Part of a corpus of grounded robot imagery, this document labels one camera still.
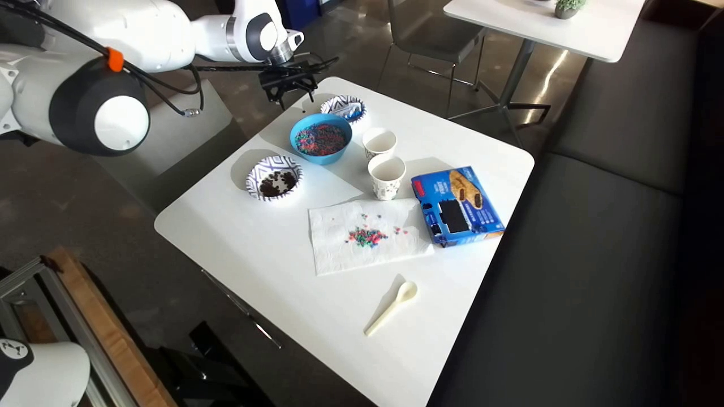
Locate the dark bench seat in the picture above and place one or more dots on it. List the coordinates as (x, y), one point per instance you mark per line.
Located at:
(610, 282)

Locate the paper cup far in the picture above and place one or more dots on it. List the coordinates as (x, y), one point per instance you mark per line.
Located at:
(380, 141)

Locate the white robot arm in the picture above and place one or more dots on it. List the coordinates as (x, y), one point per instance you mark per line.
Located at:
(85, 82)

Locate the paper cup near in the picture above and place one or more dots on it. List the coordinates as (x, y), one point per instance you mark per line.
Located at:
(387, 174)

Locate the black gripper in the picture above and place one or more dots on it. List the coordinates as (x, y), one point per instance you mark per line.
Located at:
(299, 74)

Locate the patterned paper bowl far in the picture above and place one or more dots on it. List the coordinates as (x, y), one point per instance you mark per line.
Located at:
(347, 106)

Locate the white paper napkin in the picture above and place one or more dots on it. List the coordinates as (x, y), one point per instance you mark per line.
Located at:
(366, 234)

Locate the blue plastic bowl with candies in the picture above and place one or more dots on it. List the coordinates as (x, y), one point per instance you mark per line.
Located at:
(320, 139)

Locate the patterned paper bowl with chocolate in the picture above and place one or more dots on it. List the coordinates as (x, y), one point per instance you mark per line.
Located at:
(273, 176)

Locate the wooden shelf edge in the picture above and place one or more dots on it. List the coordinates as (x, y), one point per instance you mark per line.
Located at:
(105, 323)

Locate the white cap with logo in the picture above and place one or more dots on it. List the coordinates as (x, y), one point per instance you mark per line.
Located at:
(41, 373)

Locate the grey chair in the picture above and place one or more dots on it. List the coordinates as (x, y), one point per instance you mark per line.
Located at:
(419, 27)

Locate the small potted plant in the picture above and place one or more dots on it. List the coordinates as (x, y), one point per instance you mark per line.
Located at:
(568, 6)

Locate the blue cookie box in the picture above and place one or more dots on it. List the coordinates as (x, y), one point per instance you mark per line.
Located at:
(455, 207)

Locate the paper cup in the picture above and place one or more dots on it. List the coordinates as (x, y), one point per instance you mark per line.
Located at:
(380, 141)
(387, 174)

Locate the white square table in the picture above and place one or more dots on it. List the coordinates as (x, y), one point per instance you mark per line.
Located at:
(346, 274)

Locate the white plastic spoon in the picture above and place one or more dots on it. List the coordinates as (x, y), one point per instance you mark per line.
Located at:
(404, 294)

